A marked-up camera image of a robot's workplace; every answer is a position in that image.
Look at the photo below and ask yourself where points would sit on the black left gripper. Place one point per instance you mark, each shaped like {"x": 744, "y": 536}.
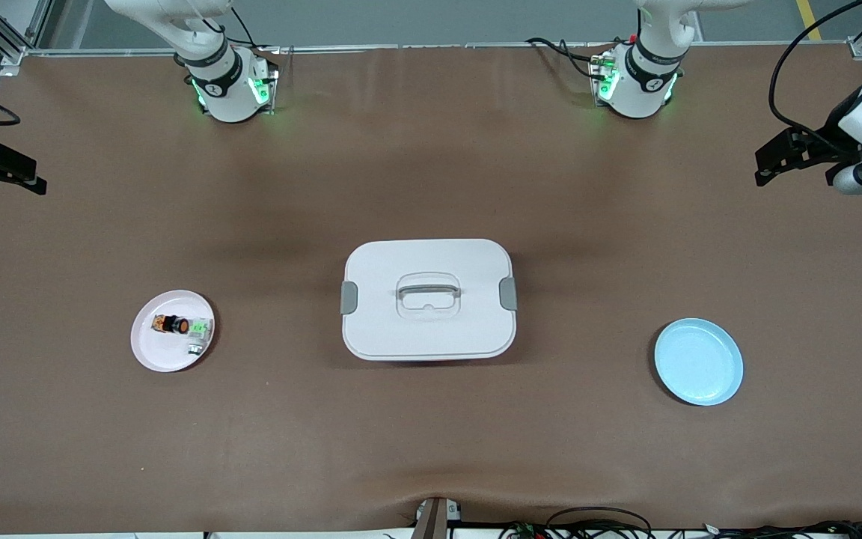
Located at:
{"x": 835, "y": 133}

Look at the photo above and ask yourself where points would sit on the light blue plate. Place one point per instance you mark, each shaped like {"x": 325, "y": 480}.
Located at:
{"x": 698, "y": 361}

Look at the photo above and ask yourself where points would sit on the pink plate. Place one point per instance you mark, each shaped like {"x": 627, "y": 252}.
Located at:
{"x": 158, "y": 353}

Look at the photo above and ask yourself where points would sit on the grey box latch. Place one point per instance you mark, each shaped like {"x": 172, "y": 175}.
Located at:
{"x": 349, "y": 298}
{"x": 508, "y": 293}

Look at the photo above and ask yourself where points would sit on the white lidded storage box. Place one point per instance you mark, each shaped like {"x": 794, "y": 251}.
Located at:
{"x": 431, "y": 329}

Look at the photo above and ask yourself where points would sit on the brown table mat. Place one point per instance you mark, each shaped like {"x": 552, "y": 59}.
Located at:
{"x": 431, "y": 419}

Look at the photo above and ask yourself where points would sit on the silver table edge rail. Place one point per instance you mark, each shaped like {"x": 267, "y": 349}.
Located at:
{"x": 102, "y": 52}

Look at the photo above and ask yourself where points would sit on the green push button switch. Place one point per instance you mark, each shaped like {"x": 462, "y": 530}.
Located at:
{"x": 201, "y": 329}

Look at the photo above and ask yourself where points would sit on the brown camera mount post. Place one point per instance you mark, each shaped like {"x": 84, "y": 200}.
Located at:
{"x": 431, "y": 520}

